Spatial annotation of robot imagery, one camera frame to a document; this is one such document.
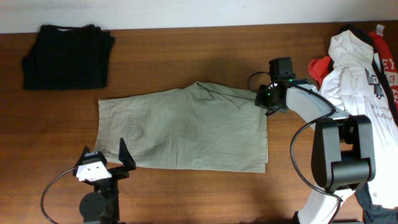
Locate dark grey garment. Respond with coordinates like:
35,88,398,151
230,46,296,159
355,185,397,224

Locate white printed t-shirt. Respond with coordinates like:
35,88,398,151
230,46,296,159
320,30,397,208

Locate red lettered garment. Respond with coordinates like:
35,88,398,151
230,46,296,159
369,24,397,106

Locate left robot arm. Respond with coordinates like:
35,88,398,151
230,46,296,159
73,138,136,224

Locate folded black garment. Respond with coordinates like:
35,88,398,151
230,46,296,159
22,24,115,90

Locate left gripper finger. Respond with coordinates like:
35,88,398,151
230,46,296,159
74,146,90,174
119,138,136,170

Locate khaki green shorts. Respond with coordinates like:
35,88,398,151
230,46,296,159
95,82,268,173

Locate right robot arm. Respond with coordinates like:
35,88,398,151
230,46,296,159
255,79,376,223

